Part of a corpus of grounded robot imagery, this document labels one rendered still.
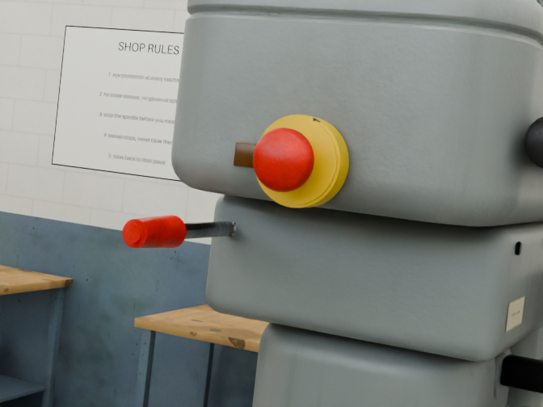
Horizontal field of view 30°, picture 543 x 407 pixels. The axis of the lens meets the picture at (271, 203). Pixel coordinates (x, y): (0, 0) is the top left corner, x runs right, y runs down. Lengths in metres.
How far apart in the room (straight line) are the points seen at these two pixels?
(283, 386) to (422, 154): 0.27
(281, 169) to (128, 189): 5.36
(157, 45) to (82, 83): 0.55
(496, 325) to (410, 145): 0.16
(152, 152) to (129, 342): 1.12
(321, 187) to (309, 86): 0.07
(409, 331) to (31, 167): 5.69
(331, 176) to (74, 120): 5.58
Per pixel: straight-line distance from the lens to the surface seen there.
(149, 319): 5.00
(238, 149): 0.69
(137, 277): 5.94
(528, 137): 0.66
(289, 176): 0.62
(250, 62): 0.69
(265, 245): 0.79
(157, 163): 5.87
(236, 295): 0.80
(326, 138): 0.64
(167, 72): 5.88
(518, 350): 0.97
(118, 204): 6.01
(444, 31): 0.65
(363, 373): 0.80
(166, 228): 0.70
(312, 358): 0.82
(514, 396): 0.97
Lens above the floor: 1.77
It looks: 3 degrees down
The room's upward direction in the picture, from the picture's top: 6 degrees clockwise
